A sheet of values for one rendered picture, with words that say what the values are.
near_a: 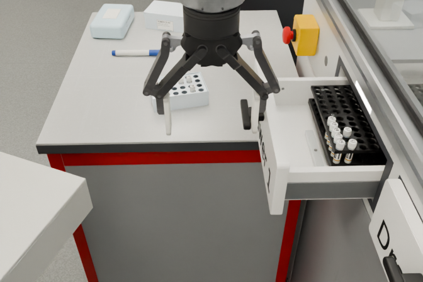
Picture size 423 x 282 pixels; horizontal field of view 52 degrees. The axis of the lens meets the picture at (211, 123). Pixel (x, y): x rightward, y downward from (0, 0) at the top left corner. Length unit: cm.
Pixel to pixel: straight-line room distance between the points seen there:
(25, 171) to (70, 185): 9
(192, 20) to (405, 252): 39
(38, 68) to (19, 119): 48
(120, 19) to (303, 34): 54
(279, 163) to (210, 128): 34
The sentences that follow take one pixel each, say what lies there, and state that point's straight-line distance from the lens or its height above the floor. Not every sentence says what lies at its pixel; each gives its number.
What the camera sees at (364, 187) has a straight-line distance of 70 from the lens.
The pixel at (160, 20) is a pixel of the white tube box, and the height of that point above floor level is 79.
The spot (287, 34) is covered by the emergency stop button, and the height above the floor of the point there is 89.
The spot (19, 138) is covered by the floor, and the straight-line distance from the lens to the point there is 225.
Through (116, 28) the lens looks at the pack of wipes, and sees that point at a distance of 125.
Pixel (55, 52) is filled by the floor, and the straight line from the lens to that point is 288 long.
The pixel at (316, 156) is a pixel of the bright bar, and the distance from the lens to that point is 75.
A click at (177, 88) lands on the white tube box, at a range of 98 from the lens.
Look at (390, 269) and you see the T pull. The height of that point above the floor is 91.
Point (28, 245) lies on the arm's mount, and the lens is 68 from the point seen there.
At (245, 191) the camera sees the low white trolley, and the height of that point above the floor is 59.
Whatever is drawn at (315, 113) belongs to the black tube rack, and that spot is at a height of 87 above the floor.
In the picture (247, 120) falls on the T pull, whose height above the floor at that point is 91.
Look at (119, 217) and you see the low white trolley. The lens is 110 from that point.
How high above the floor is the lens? 135
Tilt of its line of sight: 39 degrees down
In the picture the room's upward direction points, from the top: straight up
